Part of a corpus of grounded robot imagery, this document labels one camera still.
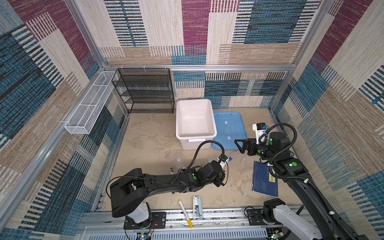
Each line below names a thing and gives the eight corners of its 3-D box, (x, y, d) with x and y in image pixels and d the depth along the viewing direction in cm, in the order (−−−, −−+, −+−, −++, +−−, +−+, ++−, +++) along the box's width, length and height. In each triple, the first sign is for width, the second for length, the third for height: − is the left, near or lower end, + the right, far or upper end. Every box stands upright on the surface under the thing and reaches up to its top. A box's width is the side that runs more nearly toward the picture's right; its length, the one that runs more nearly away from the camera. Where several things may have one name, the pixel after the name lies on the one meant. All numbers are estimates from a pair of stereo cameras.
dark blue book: (251, 190, 84) (253, 189, 82) (253, 162, 95) (254, 160, 93) (277, 198, 81) (278, 196, 80) (275, 167, 92) (277, 166, 90)
